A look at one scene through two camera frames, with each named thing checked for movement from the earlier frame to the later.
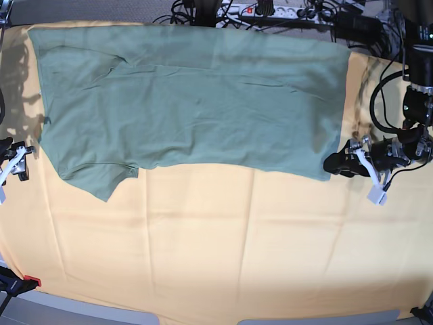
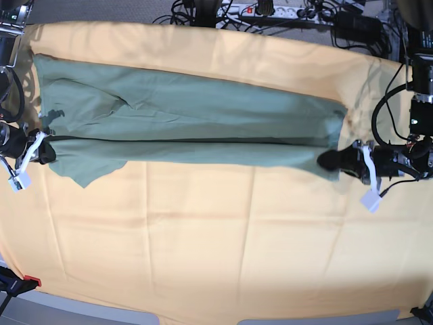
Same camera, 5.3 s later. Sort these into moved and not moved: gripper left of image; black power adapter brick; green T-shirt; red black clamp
Moved: green T-shirt; gripper left of image
Not moved: red black clamp; black power adapter brick
